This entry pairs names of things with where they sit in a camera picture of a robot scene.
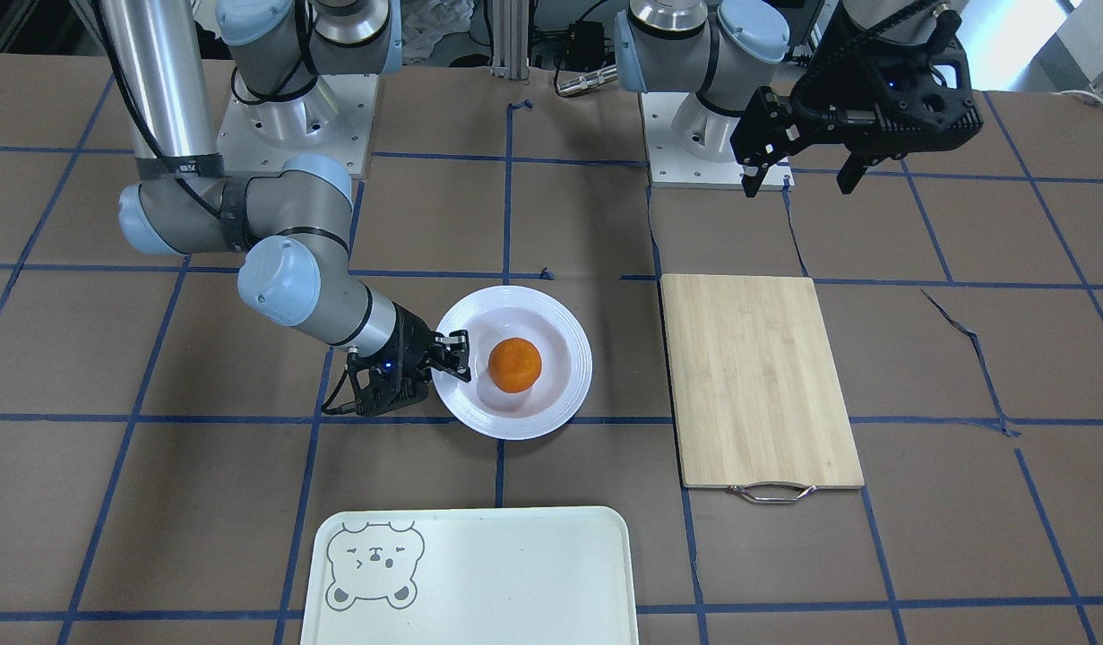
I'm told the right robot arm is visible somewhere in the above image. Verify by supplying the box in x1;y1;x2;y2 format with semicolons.
84;1;473;416

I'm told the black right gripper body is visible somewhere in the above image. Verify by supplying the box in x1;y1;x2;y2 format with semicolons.
345;305;470;417

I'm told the cream bear tray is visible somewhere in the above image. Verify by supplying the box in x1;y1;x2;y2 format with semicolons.
300;506;640;644

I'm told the white ceramic plate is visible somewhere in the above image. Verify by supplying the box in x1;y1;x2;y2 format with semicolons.
433;286;593;440

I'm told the aluminium frame post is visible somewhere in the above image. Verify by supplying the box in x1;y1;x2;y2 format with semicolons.
485;0;533;84

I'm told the orange fruit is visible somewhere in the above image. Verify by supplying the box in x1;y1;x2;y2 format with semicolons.
488;336;542;393

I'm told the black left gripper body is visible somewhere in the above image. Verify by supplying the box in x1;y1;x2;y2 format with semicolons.
730;18;984;170

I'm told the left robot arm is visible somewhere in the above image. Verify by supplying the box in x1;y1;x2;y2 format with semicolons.
614;1;984;197

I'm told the bamboo cutting board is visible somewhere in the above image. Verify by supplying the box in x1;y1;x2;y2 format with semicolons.
660;273;864;503

